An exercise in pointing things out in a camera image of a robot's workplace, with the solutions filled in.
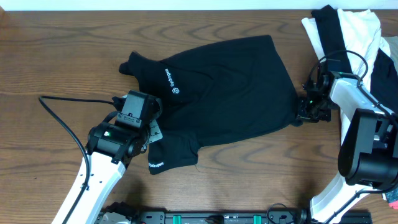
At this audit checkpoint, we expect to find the black shirt in pile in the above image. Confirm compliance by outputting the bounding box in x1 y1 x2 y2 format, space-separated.
311 5 352 73

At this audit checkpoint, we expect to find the grey garment in pile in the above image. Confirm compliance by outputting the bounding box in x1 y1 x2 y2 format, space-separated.
380 36 398 69

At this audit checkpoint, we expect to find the white shirt in pile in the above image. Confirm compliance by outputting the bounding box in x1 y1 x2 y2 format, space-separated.
300 8 391 153

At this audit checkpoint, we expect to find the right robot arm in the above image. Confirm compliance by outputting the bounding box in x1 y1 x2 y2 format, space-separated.
299 72 397 223

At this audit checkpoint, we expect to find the black Sydrogen t-shirt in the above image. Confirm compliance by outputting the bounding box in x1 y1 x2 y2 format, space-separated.
119 35 299 175

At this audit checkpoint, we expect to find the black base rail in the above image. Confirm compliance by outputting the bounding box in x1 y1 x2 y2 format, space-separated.
99 202 373 224

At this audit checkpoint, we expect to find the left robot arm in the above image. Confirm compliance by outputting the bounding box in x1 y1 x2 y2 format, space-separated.
53 90 162 223

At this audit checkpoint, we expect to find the red object at edge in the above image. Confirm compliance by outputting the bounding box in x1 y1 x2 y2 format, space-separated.
385 189 398 210

